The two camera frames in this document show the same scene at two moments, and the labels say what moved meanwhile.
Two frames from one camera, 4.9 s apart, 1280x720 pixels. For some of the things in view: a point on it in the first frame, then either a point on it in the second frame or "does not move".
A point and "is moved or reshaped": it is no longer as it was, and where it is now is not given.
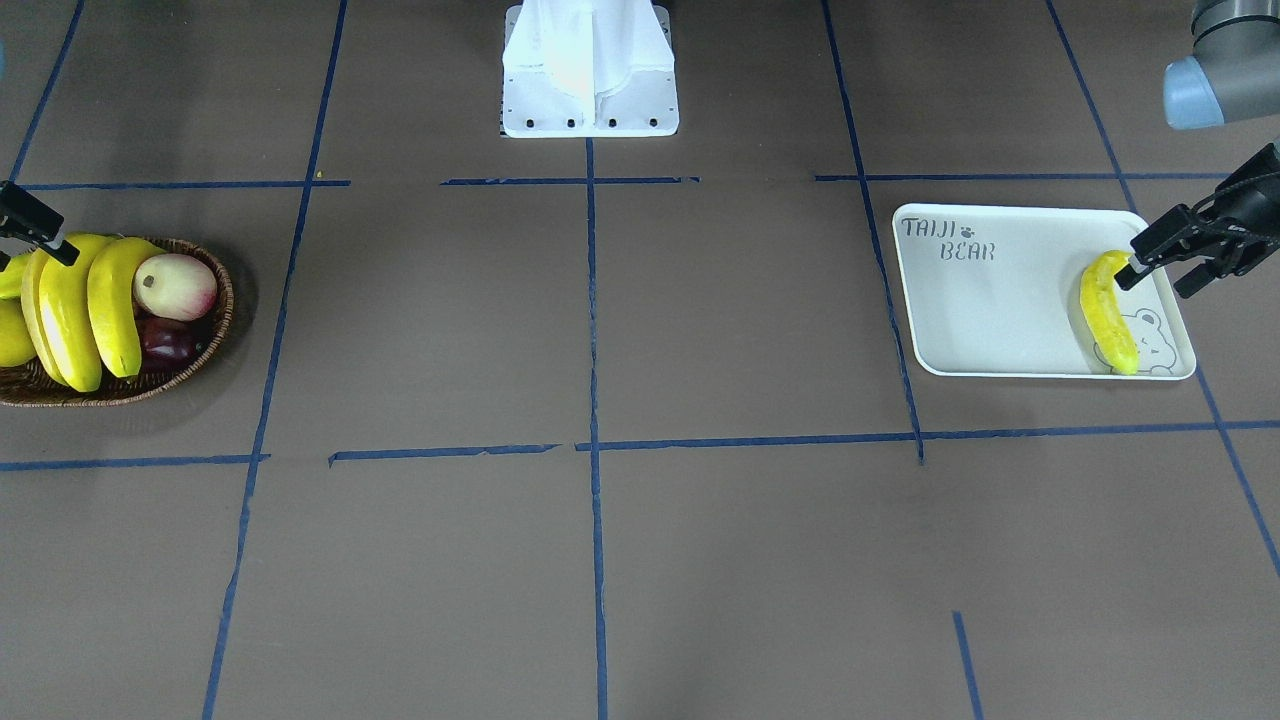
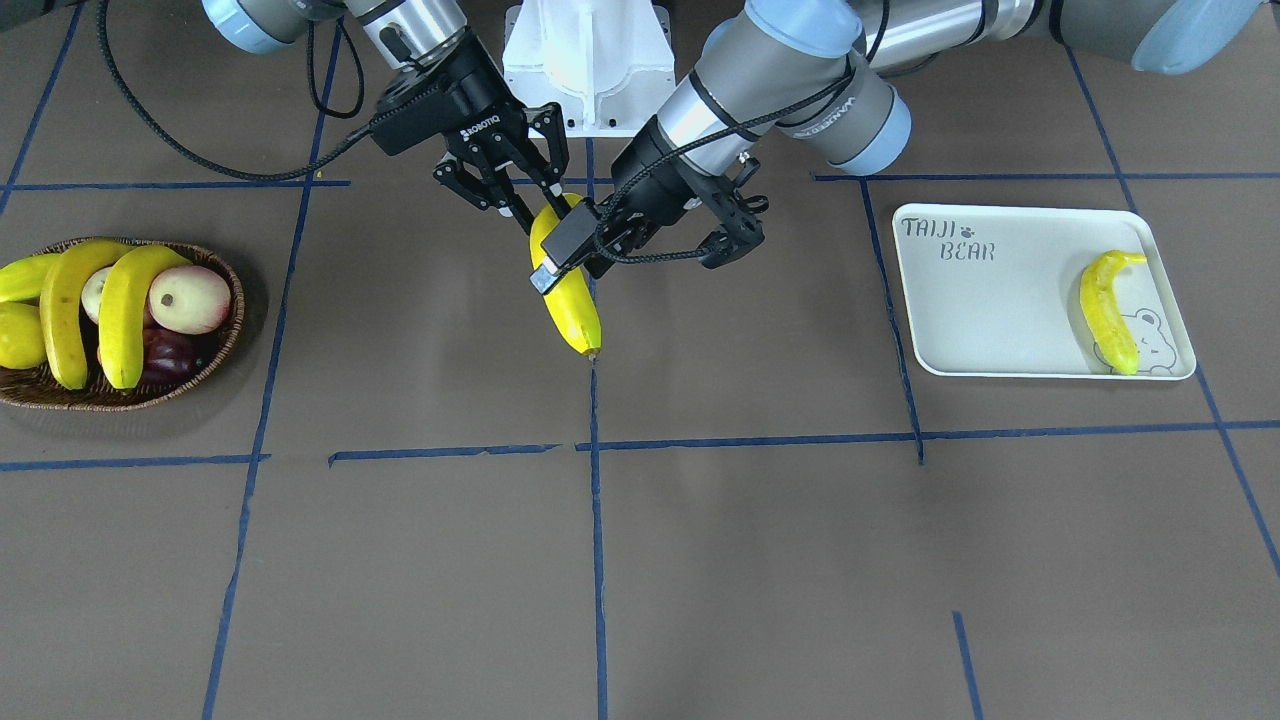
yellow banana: (30, 301) to (65, 357)
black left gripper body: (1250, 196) to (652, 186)
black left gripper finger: (1234, 260) to (615, 235)
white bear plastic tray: (995, 291) does not move
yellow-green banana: (1101, 308) does not move
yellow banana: (111, 295) is moved or reshaped
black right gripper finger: (24, 218) to (548, 119)
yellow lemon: (16, 344) does not move
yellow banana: (65, 303) to (573, 300)
